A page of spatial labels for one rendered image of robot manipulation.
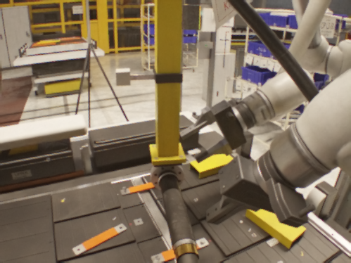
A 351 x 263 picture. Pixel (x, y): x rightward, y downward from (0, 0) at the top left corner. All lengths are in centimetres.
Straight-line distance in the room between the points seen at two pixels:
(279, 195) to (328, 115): 12
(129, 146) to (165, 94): 44
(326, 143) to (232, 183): 15
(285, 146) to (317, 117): 6
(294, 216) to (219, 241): 37
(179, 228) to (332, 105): 34
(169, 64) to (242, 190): 29
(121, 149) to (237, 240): 52
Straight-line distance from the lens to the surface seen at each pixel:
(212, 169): 92
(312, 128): 35
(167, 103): 56
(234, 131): 71
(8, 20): 941
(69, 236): 75
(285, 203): 36
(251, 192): 41
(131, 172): 96
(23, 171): 96
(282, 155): 37
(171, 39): 53
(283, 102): 71
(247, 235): 73
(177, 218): 52
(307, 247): 76
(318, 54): 142
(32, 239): 77
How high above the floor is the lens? 154
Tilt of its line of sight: 26 degrees down
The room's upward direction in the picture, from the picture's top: 1 degrees clockwise
